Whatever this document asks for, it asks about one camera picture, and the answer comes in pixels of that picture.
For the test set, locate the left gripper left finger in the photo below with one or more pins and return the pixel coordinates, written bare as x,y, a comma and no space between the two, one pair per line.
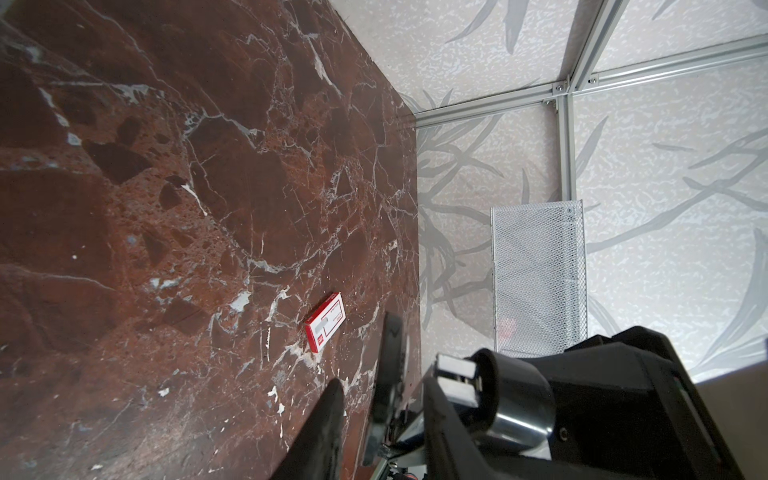
317,450

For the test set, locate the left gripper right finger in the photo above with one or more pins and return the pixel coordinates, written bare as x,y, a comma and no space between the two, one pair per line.
388,386

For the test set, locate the red white staple box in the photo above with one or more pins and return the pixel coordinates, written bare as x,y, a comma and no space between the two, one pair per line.
325,321

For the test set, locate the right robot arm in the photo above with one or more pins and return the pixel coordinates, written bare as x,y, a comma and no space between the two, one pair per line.
619,407

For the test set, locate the pink object in basket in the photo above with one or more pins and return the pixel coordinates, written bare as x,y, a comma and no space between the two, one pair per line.
505,329

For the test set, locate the white wire mesh basket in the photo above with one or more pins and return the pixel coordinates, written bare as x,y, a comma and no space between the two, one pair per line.
540,276

